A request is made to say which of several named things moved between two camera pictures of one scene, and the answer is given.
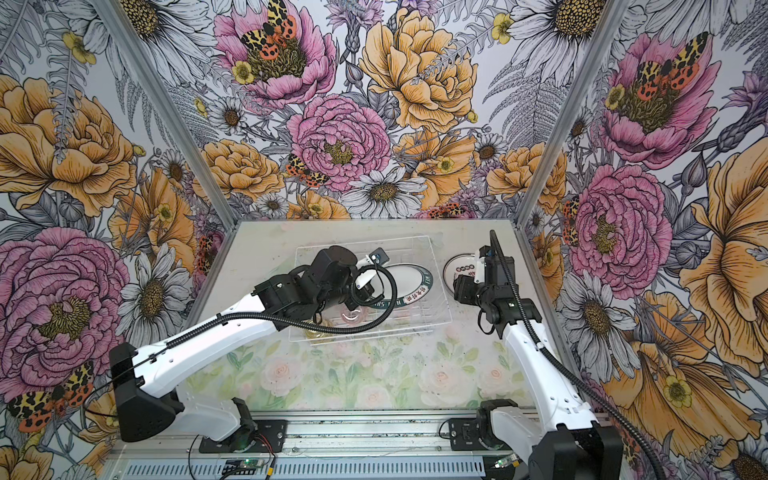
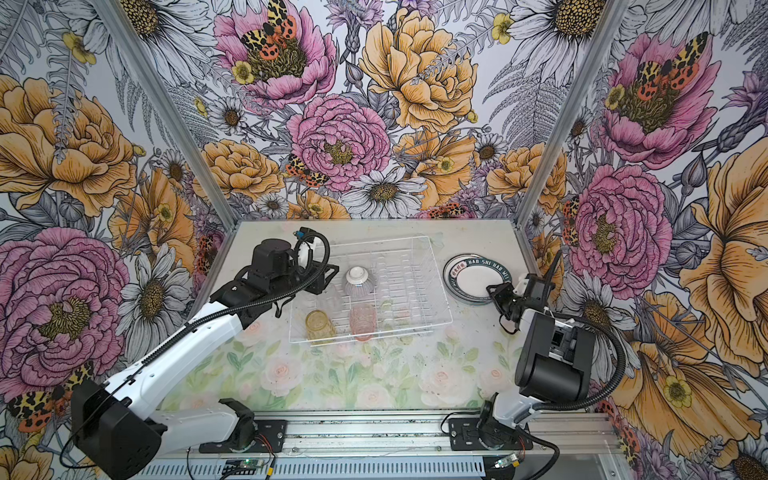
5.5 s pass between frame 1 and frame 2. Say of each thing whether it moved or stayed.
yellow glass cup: stayed
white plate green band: moved
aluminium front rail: stayed
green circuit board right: stayed
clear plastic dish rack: stayed
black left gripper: moved
